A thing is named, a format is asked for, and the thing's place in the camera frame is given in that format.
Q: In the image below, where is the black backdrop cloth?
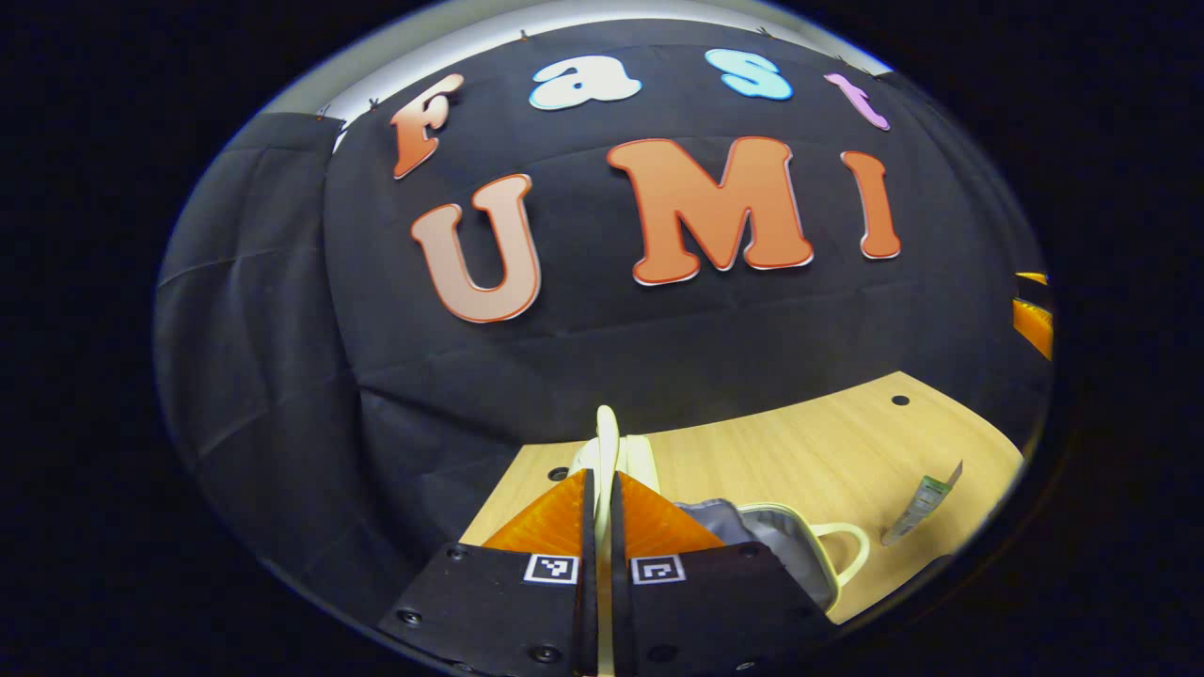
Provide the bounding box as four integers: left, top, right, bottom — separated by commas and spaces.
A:
153, 17, 1054, 626

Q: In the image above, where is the pale yellow suitcase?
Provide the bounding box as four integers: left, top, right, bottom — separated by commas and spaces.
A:
567, 404, 871, 677

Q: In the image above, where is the large green white tube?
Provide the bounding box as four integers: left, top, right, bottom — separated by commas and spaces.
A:
881, 459, 965, 548

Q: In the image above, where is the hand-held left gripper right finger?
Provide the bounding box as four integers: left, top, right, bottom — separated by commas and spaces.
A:
611, 470, 838, 677

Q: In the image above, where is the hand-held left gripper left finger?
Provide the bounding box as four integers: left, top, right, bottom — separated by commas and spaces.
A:
376, 468, 600, 677

